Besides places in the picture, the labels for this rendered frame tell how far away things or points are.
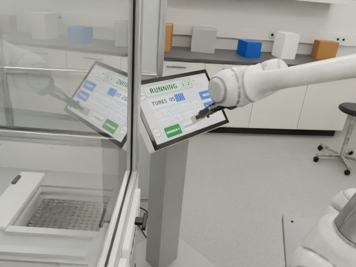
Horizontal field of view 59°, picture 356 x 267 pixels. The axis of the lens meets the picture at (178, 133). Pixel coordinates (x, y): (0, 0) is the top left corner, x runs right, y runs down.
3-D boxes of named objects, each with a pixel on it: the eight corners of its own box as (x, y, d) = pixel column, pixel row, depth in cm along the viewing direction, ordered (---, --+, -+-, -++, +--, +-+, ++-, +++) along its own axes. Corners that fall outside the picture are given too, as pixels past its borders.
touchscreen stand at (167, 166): (220, 273, 195) (249, 121, 152) (168, 321, 165) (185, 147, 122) (165, 230, 225) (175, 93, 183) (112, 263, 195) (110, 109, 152)
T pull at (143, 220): (147, 215, 103) (147, 212, 102) (145, 231, 96) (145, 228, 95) (136, 214, 103) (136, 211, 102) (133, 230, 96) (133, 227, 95)
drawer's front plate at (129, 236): (139, 212, 116) (140, 187, 111) (127, 279, 90) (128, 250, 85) (134, 212, 116) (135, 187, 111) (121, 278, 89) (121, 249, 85)
